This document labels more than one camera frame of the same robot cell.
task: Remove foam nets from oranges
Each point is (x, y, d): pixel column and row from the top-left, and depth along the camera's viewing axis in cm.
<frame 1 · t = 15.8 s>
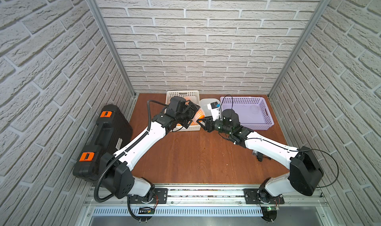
left hand: (202, 109, 77), fingers open
right hand: (201, 119, 78), fingers open
purple perforated plastic basket: (253, 111, 112), on the table
black tool case orange latches: (112, 131, 74), point 23 cm above the table

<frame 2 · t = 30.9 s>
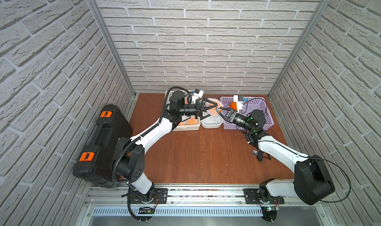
left hand: (218, 109, 68), fingers open
right hand: (218, 109, 72), fingers open
the named things where they were.

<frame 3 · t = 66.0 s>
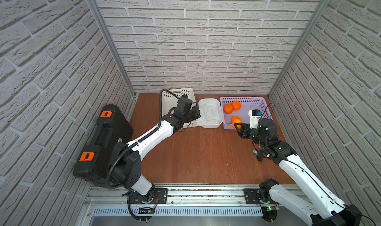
left hand: (204, 109, 81), fingers closed
right hand: (240, 124, 77), fingers open
bare orange: (228, 109, 105), point 6 cm above the table
the other named things where they were.

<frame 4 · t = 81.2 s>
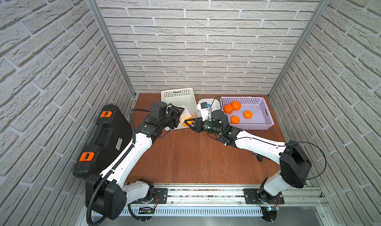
left hand: (187, 109, 76), fingers open
right hand: (189, 121, 75), fingers open
the named things where they were.

